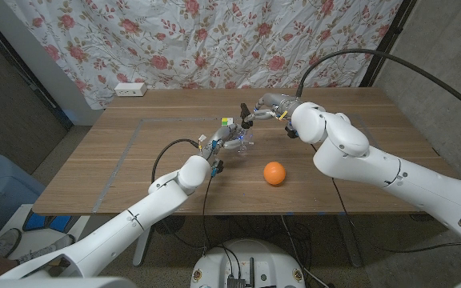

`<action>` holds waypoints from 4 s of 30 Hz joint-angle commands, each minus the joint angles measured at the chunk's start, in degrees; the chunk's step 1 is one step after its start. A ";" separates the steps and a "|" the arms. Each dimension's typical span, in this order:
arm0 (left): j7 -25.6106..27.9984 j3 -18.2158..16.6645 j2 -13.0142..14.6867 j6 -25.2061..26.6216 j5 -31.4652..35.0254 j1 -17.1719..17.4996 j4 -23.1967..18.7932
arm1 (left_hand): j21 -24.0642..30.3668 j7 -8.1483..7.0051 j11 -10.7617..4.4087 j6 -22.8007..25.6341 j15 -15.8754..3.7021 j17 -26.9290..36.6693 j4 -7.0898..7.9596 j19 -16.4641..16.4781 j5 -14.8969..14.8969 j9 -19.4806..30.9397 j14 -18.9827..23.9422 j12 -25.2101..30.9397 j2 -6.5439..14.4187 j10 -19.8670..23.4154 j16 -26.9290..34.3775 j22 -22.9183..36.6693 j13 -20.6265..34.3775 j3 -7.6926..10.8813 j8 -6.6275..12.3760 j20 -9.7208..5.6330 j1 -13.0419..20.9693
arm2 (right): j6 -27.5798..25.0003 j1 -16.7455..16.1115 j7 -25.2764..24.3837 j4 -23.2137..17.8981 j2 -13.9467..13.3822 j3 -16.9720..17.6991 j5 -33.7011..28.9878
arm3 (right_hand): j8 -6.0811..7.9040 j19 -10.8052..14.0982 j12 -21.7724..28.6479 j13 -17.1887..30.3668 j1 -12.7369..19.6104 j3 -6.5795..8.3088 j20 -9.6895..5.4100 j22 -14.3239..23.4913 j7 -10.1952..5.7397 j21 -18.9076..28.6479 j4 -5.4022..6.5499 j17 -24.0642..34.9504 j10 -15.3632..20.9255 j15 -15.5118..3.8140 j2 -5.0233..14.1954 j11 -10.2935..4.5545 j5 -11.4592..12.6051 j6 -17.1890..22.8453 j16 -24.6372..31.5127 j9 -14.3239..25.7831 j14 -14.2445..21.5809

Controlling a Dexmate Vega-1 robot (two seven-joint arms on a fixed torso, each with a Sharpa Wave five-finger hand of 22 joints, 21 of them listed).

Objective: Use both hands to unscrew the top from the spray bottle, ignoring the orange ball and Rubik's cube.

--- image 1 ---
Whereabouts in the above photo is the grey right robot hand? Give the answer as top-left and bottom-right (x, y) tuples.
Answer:
(248, 92), (307, 126)

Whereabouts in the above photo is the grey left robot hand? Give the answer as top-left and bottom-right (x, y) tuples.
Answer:
(200, 122), (255, 159)

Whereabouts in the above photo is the clear plastic spray bottle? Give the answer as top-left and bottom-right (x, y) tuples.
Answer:
(234, 126), (255, 157)

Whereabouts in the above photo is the black spray trigger top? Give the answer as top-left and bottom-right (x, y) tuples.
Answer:
(239, 102), (255, 130)

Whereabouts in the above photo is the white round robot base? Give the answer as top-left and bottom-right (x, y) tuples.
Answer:
(190, 238), (307, 288)

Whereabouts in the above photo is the orange ball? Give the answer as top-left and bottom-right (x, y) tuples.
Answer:
(263, 161), (287, 186)

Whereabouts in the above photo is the grey tape outline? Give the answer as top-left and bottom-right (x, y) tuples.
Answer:
(94, 115), (422, 213)

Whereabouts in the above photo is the floral print backdrop cloth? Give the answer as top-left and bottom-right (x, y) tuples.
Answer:
(4, 0), (403, 111)

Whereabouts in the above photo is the white power strip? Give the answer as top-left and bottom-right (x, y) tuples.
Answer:
(114, 82), (148, 98)

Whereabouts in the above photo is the black backdrop stand pole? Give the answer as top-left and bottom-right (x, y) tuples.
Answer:
(359, 0), (418, 88)

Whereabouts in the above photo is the white table leg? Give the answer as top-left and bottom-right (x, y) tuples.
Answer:
(132, 223), (155, 268)

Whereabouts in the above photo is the grey table leg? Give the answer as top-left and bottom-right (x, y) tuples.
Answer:
(336, 214), (363, 268)

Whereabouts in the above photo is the white platform with blue pads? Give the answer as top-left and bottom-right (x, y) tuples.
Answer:
(0, 203), (91, 266)

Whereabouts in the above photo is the grey sneaker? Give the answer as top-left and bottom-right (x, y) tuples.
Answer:
(0, 227), (22, 258)
(16, 234), (75, 266)

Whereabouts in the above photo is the white robot torso edge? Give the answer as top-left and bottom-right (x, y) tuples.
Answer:
(0, 276), (138, 288)

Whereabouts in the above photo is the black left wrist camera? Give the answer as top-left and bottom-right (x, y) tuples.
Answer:
(210, 158), (226, 178)

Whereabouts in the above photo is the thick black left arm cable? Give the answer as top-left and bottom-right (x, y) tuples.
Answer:
(150, 138), (202, 185)

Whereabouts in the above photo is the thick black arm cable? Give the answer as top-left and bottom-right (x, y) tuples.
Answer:
(295, 48), (461, 120)
(150, 138), (202, 185)

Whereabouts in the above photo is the thin black left wrist cable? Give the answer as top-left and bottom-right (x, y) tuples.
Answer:
(201, 175), (214, 257)

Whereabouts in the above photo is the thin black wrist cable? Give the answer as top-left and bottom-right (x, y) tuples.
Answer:
(201, 175), (214, 257)
(310, 142), (461, 255)

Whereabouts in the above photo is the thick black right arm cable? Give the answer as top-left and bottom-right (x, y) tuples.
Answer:
(295, 48), (461, 120)

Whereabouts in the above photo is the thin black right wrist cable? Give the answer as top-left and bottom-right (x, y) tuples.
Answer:
(310, 142), (461, 255)

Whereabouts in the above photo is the black wall edge strip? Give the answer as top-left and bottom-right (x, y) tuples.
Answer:
(0, 10), (74, 131)

